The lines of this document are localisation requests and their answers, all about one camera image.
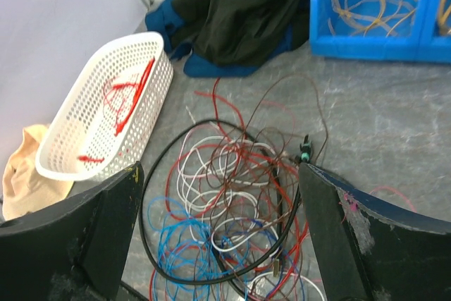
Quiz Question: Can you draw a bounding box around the dark blue thin wire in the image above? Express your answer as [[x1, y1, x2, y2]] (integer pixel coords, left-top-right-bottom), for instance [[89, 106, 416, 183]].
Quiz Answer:
[[211, 218, 304, 301]]

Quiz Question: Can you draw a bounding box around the light blue thin wire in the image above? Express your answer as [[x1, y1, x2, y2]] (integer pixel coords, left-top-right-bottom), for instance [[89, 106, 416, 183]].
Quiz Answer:
[[146, 195, 226, 301]]

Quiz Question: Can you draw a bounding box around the black blue jacket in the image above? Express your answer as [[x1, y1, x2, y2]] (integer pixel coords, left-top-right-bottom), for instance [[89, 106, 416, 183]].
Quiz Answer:
[[144, 0, 310, 78]]

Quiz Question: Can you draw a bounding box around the brown thin wire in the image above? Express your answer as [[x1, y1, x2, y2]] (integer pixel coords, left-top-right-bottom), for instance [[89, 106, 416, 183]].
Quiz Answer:
[[200, 73, 328, 301]]

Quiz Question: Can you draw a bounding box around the blue plastic bin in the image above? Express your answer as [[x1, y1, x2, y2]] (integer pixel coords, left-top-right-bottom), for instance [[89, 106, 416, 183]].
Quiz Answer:
[[309, 0, 450, 63]]

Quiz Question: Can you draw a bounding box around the pink thin wire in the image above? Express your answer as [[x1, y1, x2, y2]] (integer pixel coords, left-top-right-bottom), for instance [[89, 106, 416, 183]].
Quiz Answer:
[[175, 102, 416, 281]]

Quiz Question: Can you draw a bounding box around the thin red wire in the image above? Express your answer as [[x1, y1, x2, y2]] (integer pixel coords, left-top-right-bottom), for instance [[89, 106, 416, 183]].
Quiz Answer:
[[149, 77, 311, 301]]

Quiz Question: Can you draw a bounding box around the orange thick cable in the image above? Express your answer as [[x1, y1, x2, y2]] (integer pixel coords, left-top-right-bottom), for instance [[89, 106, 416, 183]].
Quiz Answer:
[[436, 0, 451, 37]]

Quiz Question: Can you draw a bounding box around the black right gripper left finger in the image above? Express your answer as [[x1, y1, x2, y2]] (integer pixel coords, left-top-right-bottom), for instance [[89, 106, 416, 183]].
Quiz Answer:
[[1, 162, 144, 300]]

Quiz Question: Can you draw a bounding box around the black cable teal connector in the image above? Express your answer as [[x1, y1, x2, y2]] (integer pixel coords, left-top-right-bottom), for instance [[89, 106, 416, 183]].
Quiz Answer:
[[137, 118, 302, 297]]

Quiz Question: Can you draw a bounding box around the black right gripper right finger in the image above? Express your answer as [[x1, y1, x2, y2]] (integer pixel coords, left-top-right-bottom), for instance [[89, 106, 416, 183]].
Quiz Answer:
[[299, 164, 450, 300]]

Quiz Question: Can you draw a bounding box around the beige bucket hat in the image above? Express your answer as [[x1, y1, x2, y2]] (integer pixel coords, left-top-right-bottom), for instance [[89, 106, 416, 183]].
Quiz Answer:
[[2, 124, 74, 221]]

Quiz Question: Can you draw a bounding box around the white thin wire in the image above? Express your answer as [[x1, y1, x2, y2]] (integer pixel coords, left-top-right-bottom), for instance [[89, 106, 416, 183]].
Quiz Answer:
[[175, 106, 325, 301]]

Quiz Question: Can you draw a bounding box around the red cable in basket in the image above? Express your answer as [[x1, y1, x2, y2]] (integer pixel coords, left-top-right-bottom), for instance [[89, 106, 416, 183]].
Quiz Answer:
[[77, 57, 156, 164]]

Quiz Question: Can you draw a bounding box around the white perforated basket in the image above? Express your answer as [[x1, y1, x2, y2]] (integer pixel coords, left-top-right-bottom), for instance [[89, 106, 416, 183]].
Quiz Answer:
[[35, 32, 173, 182]]

